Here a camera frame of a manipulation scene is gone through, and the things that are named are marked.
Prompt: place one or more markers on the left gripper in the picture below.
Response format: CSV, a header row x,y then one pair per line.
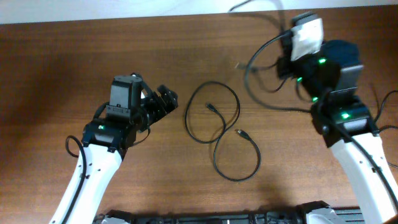
x,y
159,109

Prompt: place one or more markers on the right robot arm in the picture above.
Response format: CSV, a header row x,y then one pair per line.
x,y
329,75

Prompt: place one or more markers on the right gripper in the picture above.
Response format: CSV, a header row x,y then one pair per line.
x,y
282,69

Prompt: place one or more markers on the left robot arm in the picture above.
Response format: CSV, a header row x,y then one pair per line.
x,y
132,108

